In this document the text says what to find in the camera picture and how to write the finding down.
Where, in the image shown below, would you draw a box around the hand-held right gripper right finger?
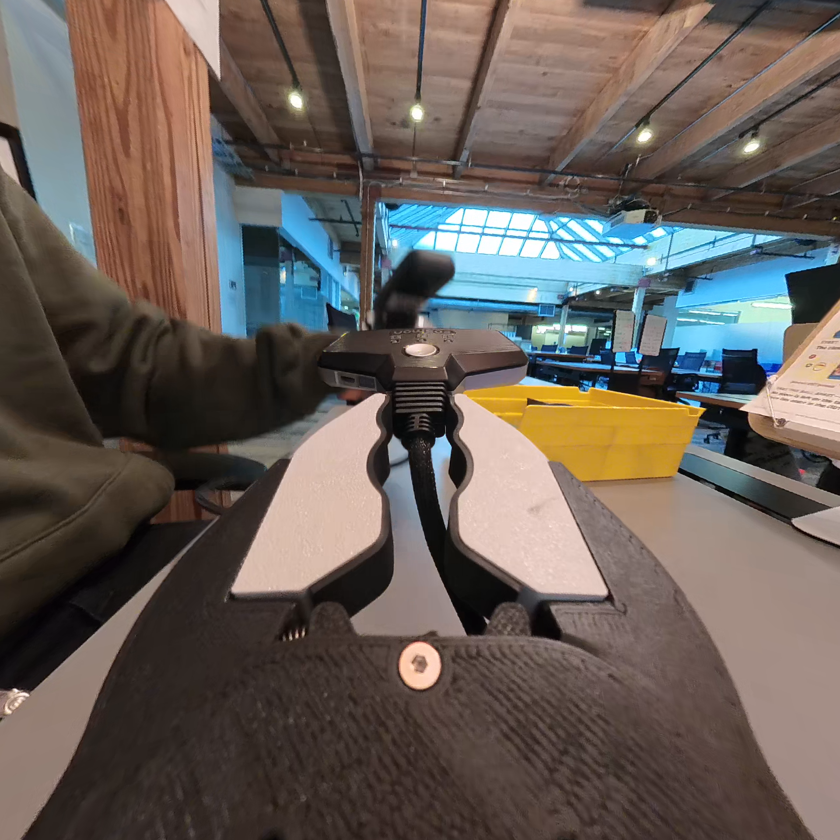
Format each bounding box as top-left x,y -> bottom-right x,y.
445,392 -> 611,619

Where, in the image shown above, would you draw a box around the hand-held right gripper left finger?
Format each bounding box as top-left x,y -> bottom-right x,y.
230,392 -> 396,616

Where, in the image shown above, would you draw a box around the black device with round button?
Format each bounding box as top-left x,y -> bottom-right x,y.
318,328 -> 530,403

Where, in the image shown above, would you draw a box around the black braided cable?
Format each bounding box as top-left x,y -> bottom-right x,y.
392,384 -> 488,636

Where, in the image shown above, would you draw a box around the grey desk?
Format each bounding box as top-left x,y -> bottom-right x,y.
0,377 -> 840,840

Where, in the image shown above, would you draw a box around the black office chair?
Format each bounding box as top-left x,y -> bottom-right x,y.
156,451 -> 269,515

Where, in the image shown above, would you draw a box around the yellow plastic bin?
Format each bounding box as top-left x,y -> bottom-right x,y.
462,383 -> 707,484

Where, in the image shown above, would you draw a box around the white ceiling projector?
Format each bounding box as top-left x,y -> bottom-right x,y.
602,207 -> 662,240

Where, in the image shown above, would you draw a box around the white standing boards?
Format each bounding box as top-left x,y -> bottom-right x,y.
610,310 -> 669,357

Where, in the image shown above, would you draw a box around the person in green sleeve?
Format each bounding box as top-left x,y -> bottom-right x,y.
0,167 -> 177,636

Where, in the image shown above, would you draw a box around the wooden book stand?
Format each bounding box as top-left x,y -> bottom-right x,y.
747,394 -> 840,462

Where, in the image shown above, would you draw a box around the white metal stand base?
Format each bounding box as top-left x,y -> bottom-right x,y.
791,504 -> 840,548

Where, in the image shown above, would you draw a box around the printed instruction sheet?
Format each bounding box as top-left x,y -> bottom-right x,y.
747,307 -> 840,435

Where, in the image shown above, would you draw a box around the black monitor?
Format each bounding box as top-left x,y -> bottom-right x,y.
785,264 -> 840,326

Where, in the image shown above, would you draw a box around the black desk rail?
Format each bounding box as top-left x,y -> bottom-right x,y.
679,445 -> 840,525

